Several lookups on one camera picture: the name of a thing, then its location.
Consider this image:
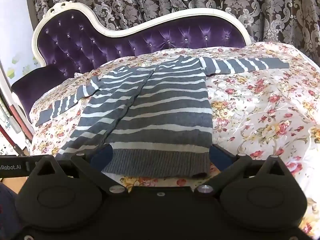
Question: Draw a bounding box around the grey white striped cardigan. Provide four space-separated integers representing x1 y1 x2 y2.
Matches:
37 56 289 178

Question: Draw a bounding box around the floral bedspread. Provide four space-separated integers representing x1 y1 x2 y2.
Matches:
30 42 319 239

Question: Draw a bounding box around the purple tufted white-framed headboard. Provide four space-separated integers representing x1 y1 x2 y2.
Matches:
11 2 252 118

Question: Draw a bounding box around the damask patterned curtain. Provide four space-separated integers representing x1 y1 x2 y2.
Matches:
33 0 319 62

